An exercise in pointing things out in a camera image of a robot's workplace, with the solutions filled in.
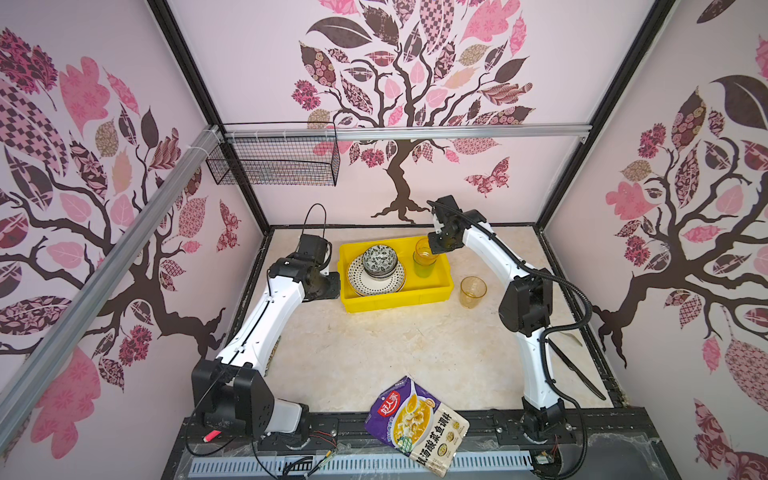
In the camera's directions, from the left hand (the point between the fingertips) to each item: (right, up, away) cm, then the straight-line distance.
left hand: (331, 293), depth 82 cm
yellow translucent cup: (+44, -1, +16) cm, 47 cm away
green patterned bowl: (+13, +9, +17) cm, 23 cm away
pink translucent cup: (+28, +11, +18) cm, 35 cm away
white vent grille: (+5, -40, -12) cm, 42 cm away
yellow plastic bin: (+25, -1, +18) cm, 31 cm away
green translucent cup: (+28, +5, +21) cm, 35 cm away
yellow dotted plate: (+9, +1, +16) cm, 18 cm away
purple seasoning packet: (+21, -31, -7) cm, 38 cm away
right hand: (+32, +15, +16) cm, 39 cm away
